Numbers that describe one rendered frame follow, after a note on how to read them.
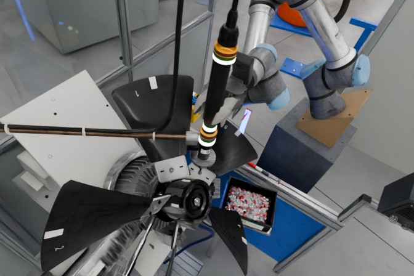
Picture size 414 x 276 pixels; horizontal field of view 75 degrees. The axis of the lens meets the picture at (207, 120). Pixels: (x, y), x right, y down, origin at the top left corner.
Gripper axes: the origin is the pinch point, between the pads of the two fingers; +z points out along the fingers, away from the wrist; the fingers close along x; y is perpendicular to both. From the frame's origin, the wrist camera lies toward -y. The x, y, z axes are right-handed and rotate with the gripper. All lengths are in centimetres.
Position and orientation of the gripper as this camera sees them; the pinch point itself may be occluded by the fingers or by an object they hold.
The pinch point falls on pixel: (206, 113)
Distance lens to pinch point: 58.7
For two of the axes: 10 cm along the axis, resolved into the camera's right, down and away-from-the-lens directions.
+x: -8.4, -4.7, 2.7
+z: -5.3, 5.8, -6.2
